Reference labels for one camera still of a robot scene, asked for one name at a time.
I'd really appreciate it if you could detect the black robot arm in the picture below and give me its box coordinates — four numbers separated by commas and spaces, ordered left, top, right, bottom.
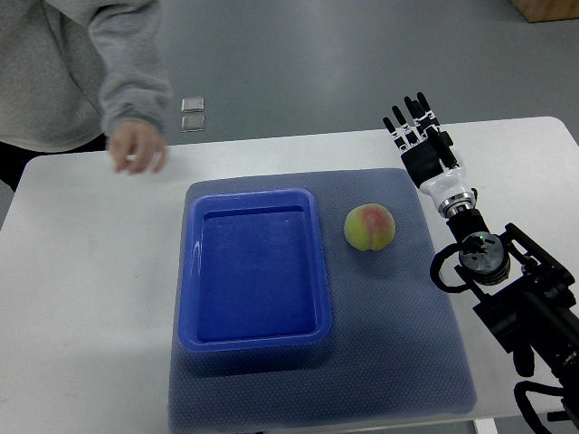
383, 93, 578, 433

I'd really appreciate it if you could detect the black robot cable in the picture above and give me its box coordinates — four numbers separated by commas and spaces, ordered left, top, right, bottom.
429, 243, 480, 295

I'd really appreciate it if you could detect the person's bare hand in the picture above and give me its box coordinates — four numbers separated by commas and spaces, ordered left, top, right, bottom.
107, 120, 167, 175

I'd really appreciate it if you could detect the lower metal floor plate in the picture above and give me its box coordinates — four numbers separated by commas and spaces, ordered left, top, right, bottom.
181, 114, 205, 133

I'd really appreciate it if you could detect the blue grey textured mat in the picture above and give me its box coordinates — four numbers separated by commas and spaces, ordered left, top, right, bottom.
168, 168, 477, 433

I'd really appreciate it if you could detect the wooden box corner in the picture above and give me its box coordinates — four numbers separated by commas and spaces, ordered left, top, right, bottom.
511, 0, 578, 24

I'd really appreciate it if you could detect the blue plastic tray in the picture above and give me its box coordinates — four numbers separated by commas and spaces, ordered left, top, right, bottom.
176, 189, 332, 354

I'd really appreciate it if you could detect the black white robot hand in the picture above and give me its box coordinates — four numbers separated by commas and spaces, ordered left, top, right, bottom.
383, 92, 475, 211

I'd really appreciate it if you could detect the metal floor plate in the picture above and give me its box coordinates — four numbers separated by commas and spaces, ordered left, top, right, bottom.
181, 114, 205, 133
181, 97, 204, 113

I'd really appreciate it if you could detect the grey sweatshirt torso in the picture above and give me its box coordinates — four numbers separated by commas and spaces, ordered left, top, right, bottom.
1, 1, 104, 153

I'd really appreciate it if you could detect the green red peach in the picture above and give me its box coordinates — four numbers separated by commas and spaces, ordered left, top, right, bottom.
344, 203, 396, 251

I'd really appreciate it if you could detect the upper metal floor plate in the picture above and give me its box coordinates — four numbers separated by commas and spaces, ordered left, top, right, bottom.
181, 97, 204, 113

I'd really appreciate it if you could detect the grey sweatshirt sleeve forearm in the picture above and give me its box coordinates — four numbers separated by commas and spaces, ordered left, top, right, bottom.
88, 1, 171, 136

